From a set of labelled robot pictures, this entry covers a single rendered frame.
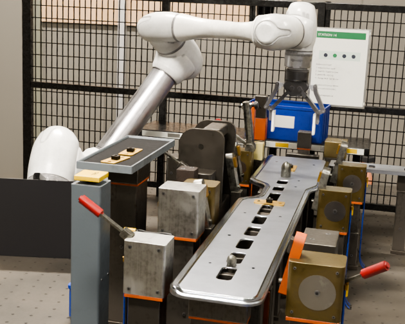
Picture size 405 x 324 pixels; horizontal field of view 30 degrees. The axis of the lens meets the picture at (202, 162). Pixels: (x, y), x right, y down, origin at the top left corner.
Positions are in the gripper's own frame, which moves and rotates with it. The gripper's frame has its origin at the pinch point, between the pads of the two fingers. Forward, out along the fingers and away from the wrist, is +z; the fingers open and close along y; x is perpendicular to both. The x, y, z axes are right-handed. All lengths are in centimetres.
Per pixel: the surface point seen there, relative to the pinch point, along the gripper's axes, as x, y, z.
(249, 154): -2.9, -13.6, 9.3
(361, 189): -8.5, 24.2, 16.2
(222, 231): -77, -7, 13
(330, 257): -104, 21, 7
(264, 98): 28.5, -14.6, -6.0
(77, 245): -99, -35, 14
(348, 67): 54, 14, -17
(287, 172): -14.1, 0.9, 11.6
